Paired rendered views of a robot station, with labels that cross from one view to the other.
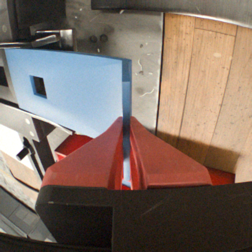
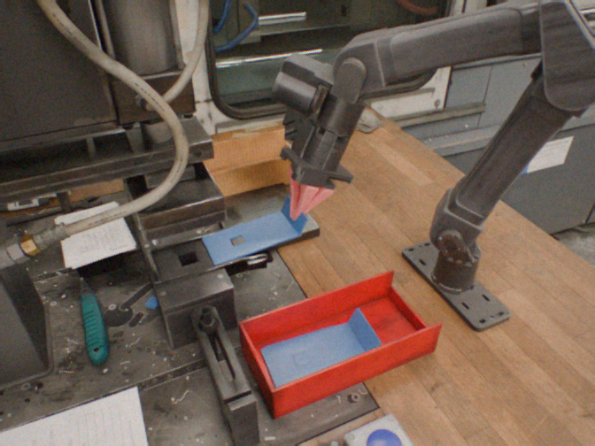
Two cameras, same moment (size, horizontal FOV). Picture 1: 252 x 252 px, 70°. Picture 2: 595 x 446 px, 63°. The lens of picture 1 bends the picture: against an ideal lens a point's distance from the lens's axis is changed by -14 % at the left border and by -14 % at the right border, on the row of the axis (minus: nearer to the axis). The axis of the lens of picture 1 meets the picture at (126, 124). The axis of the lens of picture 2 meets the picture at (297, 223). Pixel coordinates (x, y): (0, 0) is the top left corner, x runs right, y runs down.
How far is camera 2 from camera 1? 79 cm
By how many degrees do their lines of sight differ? 96
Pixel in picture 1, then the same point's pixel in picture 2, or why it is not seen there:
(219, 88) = (325, 263)
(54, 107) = (252, 242)
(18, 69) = (217, 241)
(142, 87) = (285, 285)
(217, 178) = (376, 293)
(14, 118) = (200, 284)
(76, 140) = (251, 333)
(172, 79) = (299, 272)
